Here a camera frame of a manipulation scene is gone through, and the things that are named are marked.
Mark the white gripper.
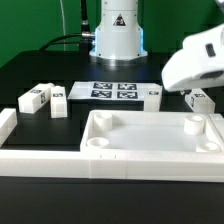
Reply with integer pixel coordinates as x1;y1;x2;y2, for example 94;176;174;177
161;24;224;92

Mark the white desk tabletop panel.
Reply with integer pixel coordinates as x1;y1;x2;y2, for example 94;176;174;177
80;110;224;153

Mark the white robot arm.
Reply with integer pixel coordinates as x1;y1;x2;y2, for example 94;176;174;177
90;0;224;91

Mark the white marker sheet with tags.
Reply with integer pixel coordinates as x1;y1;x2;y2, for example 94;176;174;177
68;81;159;101

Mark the white U-shaped obstacle fence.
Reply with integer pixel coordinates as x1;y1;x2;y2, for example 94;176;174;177
0;108;224;183

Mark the black cable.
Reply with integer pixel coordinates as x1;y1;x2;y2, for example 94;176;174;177
39;0;98;52

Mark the white thin cable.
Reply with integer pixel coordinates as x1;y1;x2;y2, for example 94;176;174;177
59;0;66;52

